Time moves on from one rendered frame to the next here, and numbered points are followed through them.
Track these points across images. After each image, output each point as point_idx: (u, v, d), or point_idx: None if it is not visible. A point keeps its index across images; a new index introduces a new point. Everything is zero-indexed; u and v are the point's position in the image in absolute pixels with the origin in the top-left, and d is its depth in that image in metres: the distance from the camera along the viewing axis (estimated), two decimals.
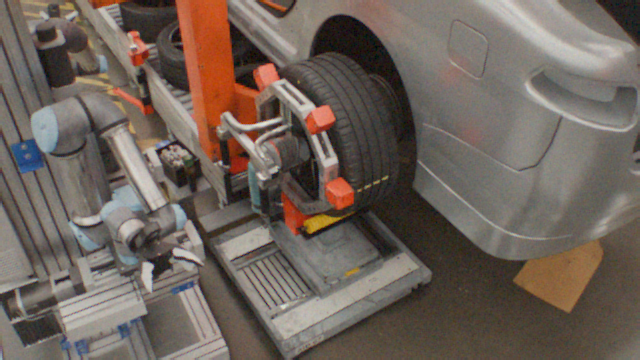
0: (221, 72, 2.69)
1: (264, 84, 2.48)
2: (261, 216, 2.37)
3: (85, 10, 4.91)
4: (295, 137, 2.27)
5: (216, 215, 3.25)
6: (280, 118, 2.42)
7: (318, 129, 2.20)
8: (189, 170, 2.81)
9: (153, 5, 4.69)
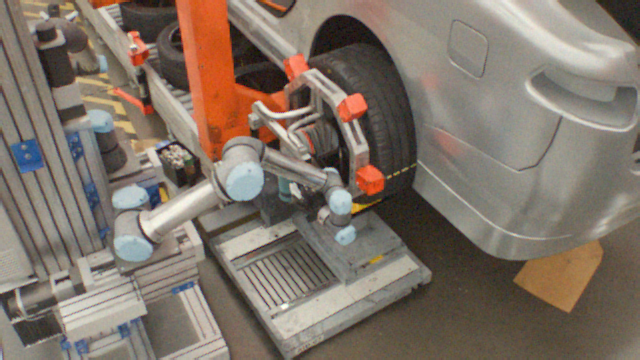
0: (221, 72, 2.69)
1: (294, 74, 2.54)
2: (293, 202, 2.43)
3: (85, 10, 4.91)
4: (327, 125, 2.33)
5: (216, 215, 3.25)
6: (310, 107, 2.47)
7: (350, 116, 2.26)
8: (189, 170, 2.81)
9: (153, 5, 4.69)
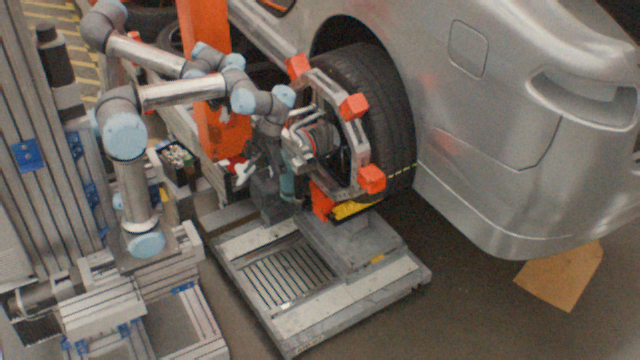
0: None
1: (296, 73, 2.54)
2: (295, 201, 2.43)
3: (85, 10, 4.91)
4: (329, 124, 2.33)
5: (216, 215, 3.25)
6: (312, 106, 2.48)
7: (352, 115, 2.26)
8: (189, 170, 2.81)
9: (153, 5, 4.69)
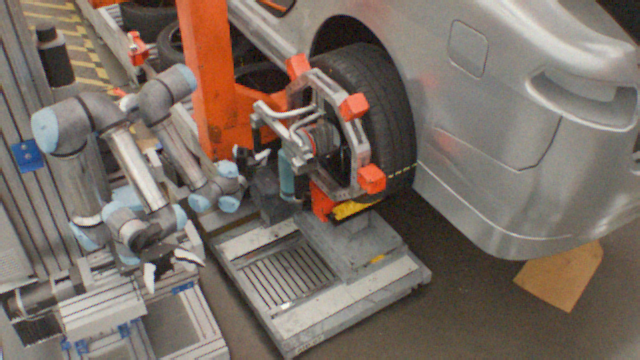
0: (221, 72, 2.69)
1: (296, 73, 2.54)
2: (295, 201, 2.43)
3: (85, 10, 4.91)
4: (329, 124, 2.33)
5: (216, 215, 3.25)
6: (312, 106, 2.48)
7: (352, 115, 2.26)
8: None
9: (153, 5, 4.69)
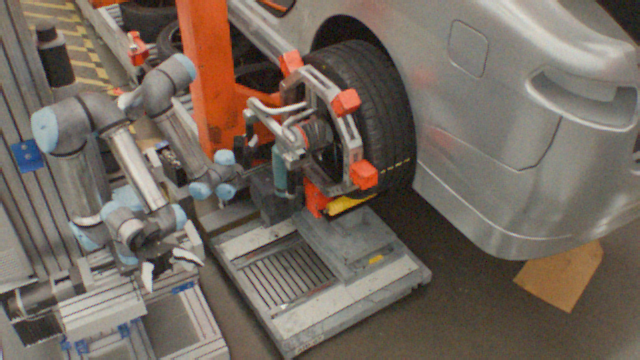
0: (221, 72, 2.69)
1: (289, 70, 2.56)
2: (288, 197, 2.45)
3: (85, 10, 4.91)
4: (321, 120, 2.35)
5: (216, 215, 3.25)
6: (305, 102, 2.50)
7: (344, 111, 2.29)
8: None
9: (153, 5, 4.69)
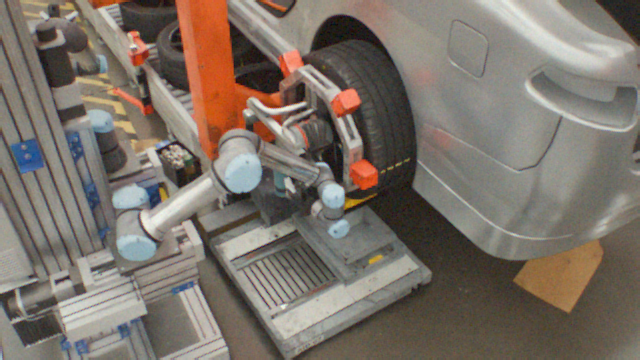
0: (221, 72, 2.69)
1: (289, 70, 2.56)
2: (288, 196, 2.45)
3: (85, 10, 4.91)
4: (321, 120, 2.35)
5: (216, 215, 3.25)
6: (305, 102, 2.50)
7: (344, 111, 2.29)
8: (189, 170, 2.81)
9: (153, 5, 4.69)
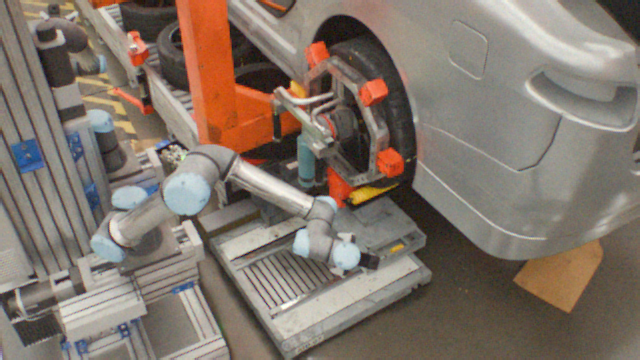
0: (221, 72, 2.69)
1: (315, 61, 2.61)
2: (315, 185, 2.50)
3: (85, 10, 4.91)
4: (349, 109, 2.41)
5: (216, 215, 3.25)
6: (332, 92, 2.55)
7: (372, 100, 2.34)
8: None
9: (153, 5, 4.69)
